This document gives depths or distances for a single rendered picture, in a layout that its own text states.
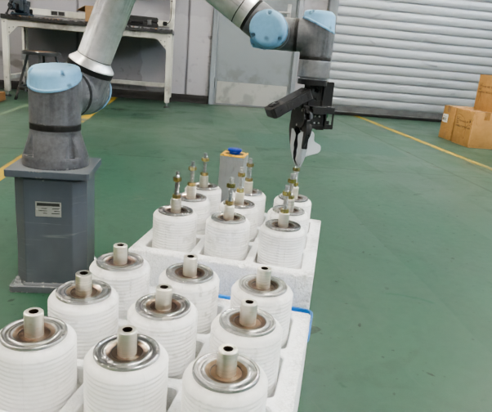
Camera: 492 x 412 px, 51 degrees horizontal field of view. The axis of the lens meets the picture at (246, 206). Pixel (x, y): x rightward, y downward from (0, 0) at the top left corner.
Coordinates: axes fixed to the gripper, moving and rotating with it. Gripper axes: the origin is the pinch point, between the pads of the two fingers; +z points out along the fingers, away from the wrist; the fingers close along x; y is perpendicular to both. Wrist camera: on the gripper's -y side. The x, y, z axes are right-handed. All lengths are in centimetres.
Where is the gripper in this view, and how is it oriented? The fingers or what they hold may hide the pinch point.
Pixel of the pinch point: (295, 160)
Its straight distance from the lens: 129.5
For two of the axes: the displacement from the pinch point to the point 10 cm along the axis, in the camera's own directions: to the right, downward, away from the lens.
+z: -0.8, 9.6, 2.8
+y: 9.3, -0.3, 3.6
